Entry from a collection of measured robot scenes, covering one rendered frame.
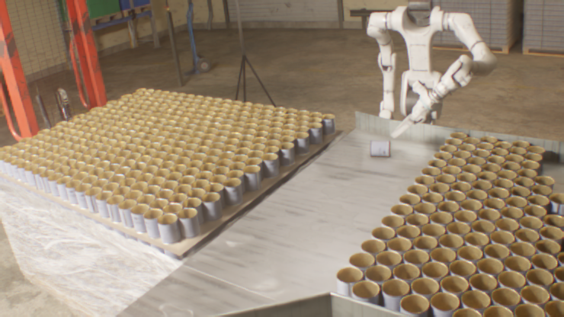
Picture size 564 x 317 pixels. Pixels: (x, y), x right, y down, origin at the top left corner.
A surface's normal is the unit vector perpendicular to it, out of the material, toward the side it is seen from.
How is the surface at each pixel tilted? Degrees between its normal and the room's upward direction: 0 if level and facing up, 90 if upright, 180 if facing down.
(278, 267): 0
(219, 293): 0
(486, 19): 91
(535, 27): 92
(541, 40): 91
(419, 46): 103
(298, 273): 0
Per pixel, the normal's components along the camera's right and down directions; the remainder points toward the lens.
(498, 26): -0.57, 0.36
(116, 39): 0.81, 0.14
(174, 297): -0.12, -0.91
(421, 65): -0.47, 0.59
